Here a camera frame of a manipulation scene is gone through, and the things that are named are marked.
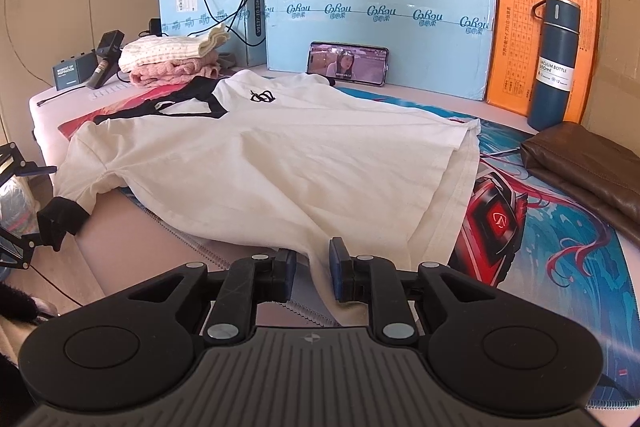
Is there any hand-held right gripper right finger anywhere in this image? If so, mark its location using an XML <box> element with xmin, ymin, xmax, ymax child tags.
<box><xmin>328</xmin><ymin>237</ymin><xmax>511</xmax><ymax>345</ymax></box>

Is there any cream knit sweater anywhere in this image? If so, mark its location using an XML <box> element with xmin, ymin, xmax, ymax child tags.
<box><xmin>118</xmin><ymin>26</ymin><xmax>231</xmax><ymax>72</ymax></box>

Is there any brown leather bag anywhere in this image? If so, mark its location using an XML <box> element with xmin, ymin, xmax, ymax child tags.
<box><xmin>519</xmin><ymin>121</ymin><xmax>640</xmax><ymax>249</ymax></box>

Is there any light blue carton with label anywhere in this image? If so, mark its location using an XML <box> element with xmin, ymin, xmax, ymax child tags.
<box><xmin>158</xmin><ymin>0</ymin><xmax>267</xmax><ymax>68</ymax></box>

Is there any white T-shirt black trim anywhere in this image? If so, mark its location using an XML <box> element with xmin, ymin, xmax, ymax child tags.
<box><xmin>36</xmin><ymin>69</ymin><xmax>482</xmax><ymax>329</ymax></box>

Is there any pink knit sweater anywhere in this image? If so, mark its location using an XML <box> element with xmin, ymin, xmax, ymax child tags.
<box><xmin>129</xmin><ymin>52</ymin><xmax>221</xmax><ymax>88</ymax></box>

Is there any smartphone with lit screen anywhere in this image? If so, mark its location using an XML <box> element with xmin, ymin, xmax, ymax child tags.
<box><xmin>305</xmin><ymin>40</ymin><xmax>390</xmax><ymax>87</ymax></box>

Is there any printed desk mat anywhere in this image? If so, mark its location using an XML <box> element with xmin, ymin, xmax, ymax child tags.
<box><xmin>57</xmin><ymin>77</ymin><xmax>640</xmax><ymax>408</ymax></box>

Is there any brown cardboard box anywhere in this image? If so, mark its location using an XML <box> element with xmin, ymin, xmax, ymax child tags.
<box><xmin>581</xmin><ymin>0</ymin><xmax>640</xmax><ymax>150</ymax></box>

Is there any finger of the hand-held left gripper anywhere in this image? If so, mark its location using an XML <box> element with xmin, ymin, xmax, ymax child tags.
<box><xmin>0</xmin><ymin>227</ymin><xmax>41</xmax><ymax>269</ymax></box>
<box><xmin>0</xmin><ymin>144</ymin><xmax>57</xmax><ymax>180</ymax></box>

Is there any dark blue vacuum bottle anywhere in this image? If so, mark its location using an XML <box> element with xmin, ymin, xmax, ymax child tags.
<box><xmin>526</xmin><ymin>0</ymin><xmax>582</xmax><ymax>132</ymax></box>

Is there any orange cardboard box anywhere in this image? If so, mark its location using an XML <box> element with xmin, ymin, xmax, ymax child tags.
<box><xmin>484</xmin><ymin>0</ymin><xmax>602</xmax><ymax>124</ymax></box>

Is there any person's clothing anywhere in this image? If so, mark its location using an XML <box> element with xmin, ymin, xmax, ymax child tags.
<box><xmin>0</xmin><ymin>281</ymin><xmax>48</xmax><ymax>427</ymax></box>

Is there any dark teal small box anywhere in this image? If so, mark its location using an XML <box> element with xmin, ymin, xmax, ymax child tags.
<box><xmin>52</xmin><ymin>51</ymin><xmax>99</xmax><ymax>90</ymax></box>

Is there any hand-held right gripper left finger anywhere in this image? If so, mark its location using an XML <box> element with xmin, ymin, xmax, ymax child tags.
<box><xmin>115</xmin><ymin>249</ymin><xmax>297</xmax><ymax>345</ymax></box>

